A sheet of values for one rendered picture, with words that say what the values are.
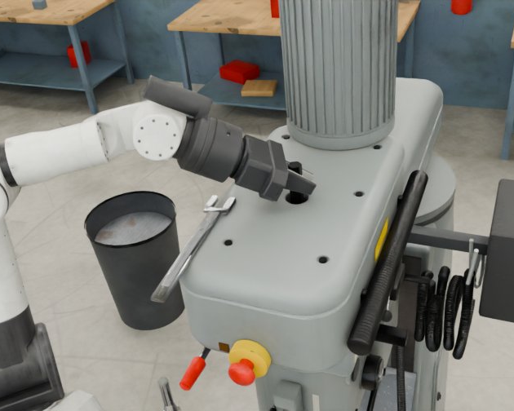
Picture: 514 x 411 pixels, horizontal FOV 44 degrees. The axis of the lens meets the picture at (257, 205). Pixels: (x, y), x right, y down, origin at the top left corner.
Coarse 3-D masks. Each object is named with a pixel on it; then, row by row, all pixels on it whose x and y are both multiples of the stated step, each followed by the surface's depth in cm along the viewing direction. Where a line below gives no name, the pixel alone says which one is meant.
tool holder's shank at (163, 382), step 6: (162, 378) 145; (162, 384) 144; (168, 384) 145; (162, 390) 145; (168, 390) 146; (162, 396) 146; (168, 396) 147; (168, 402) 147; (174, 402) 149; (168, 408) 148; (174, 408) 149
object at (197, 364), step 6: (204, 348) 101; (204, 354) 100; (192, 360) 99; (198, 360) 99; (204, 360) 99; (192, 366) 98; (198, 366) 98; (204, 366) 99; (186, 372) 97; (192, 372) 97; (198, 372) 98; (186, 378) 96; (192, 378) 96; (180, 384) 96; (186, 384) 96; (192, 384) 96; (186, 390) 96
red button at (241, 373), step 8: (240, 360) 90; (248, 360) 90; (232, 368) 88; (240, 368) 88; (248, 368) 88; (232, 376) 89; (240, 376) 88; (248, 376) 88; (240, 384) 89; (248, 384) 89
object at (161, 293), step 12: (228, 204) 100; (216, 216) 98; (204, 228) 95; (192, 240) 93; (180, 252) 91; (192, 252) 91; (180, 264) 89; (168, 276) 87; (168, 288) 85; (156, 300) 84
